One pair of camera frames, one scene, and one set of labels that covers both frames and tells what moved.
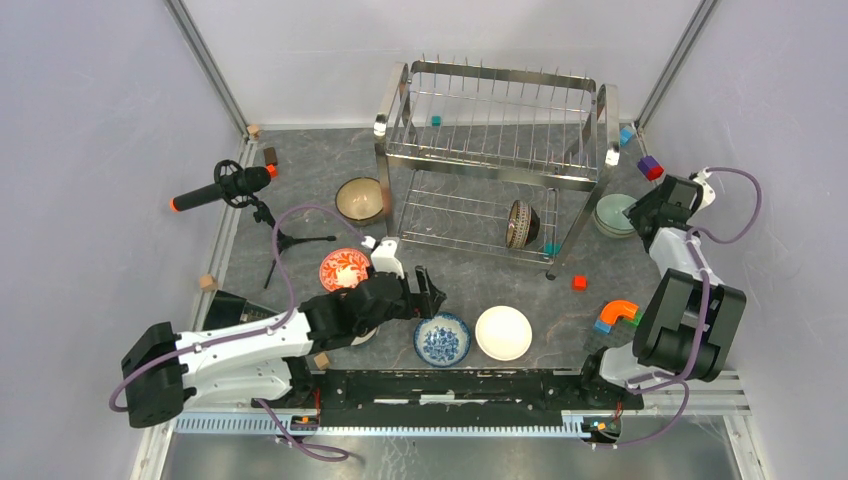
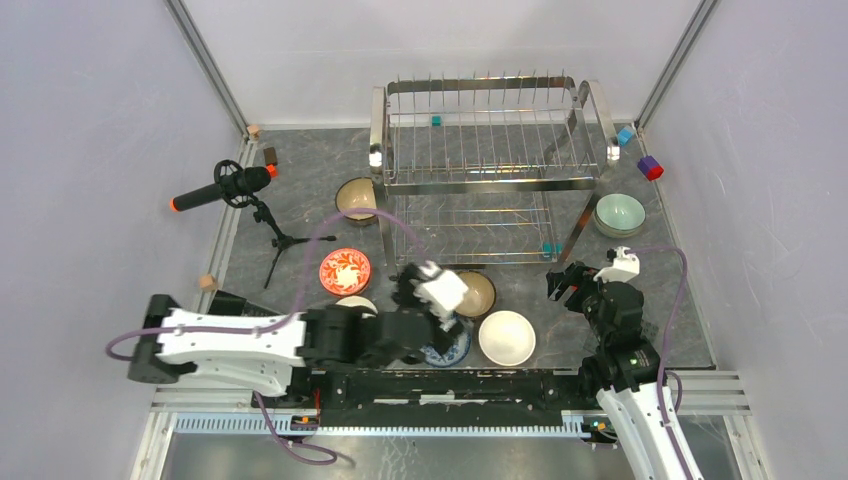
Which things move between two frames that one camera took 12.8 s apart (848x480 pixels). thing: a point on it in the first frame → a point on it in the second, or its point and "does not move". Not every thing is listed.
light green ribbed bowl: [609, 218] does not move
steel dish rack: [493, 157] does not move
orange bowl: [503, 332] does not move
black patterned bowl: [523, 225] → [480, 296]
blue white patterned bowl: [442, 339] does not move
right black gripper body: [646, 206] → [586, 291]
